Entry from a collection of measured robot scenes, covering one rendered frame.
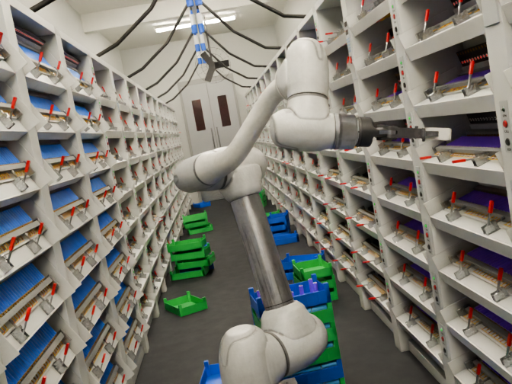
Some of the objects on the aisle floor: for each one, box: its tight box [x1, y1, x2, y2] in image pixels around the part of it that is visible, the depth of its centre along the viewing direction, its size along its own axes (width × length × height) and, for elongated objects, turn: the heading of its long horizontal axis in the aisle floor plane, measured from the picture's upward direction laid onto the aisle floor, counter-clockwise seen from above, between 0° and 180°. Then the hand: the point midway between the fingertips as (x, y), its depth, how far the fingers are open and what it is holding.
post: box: [389, 0, 483, 384], centre depth 218 cm, size 20×9×176 cm, turn 154°
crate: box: [200, 360, 222, 384], centre depth 288 cm, size 30×20×8 cm
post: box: [341, 0, 413, 352], centre depth 287 cm, size 20×9×176 cm, turn 154°
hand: (434, 134), depth 157 cm, fingers open, 3 cm apart
